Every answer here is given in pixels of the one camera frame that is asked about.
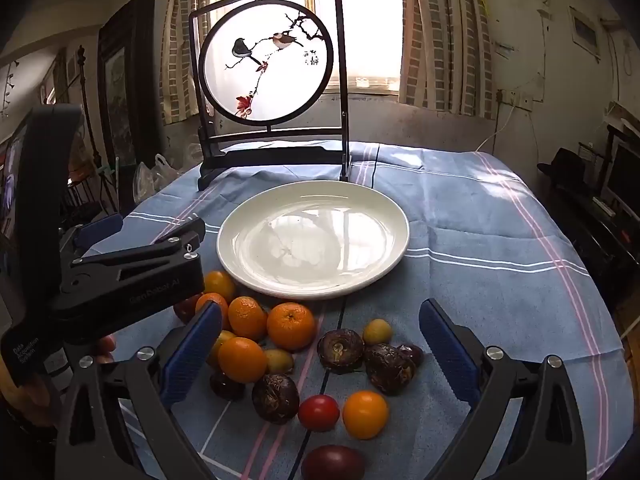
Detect dark monitor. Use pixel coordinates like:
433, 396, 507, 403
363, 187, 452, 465
600, 132, 640, 216

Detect person's left hand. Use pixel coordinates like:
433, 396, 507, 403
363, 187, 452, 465
95, 334, 119, 365

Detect clear plastic bags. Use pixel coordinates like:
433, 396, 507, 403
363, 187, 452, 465
132, 153, 182, 202

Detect dark framed picture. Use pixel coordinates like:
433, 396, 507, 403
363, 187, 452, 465
97, 0, 164, 198

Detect tan longan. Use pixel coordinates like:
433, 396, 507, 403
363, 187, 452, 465
263, 348, 295, 376
362, 318, 393, 346

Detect yellow-green cherry tomato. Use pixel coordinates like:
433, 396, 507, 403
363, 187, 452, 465
206, 330, 237, 368

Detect brick pattern curtain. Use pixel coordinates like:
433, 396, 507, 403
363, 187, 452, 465
160, 0, 217, 125
399, 0, 497, 120

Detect white round plate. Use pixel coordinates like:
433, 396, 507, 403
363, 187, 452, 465
216, 180, 411, 301

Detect bird painting table screen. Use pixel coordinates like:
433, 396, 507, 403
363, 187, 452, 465
189, 0, 353, 192

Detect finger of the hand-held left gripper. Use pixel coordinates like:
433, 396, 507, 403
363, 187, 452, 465
50, 217, 207, 333
74, 212, 125, 252

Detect dark wrinkled passion fruit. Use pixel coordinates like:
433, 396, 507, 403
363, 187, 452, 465
251, 374, 301, 425

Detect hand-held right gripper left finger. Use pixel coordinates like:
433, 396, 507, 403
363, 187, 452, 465
55, 301, 223, 480

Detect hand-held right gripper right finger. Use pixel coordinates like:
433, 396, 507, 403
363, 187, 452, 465
419, 298, 588, 480

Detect red cherry tomato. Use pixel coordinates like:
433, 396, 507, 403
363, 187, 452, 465
298, 394, 341, 432
173, 294, 203, 325

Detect wall socket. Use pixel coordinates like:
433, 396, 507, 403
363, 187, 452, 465
495, 89, 534, 109

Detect orange cherry tomato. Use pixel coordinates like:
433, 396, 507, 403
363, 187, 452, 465
342, 390, 390, 441
217, 336, 268, 384
202, 270, 237, 303

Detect dark purple tomato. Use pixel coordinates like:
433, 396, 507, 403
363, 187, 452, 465
301, 444, 367, 480
397, 343, 425, 367

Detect window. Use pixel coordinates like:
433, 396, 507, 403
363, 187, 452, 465
215, 0, 407, 97

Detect white power cable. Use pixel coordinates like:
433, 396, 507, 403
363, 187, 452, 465
475, 104, 517, 154

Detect black hat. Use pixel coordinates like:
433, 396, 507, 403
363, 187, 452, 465
537, 147, 594, 194

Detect blue plaid tablecloth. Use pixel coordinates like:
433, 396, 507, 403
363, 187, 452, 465
65, 140, 626, 480

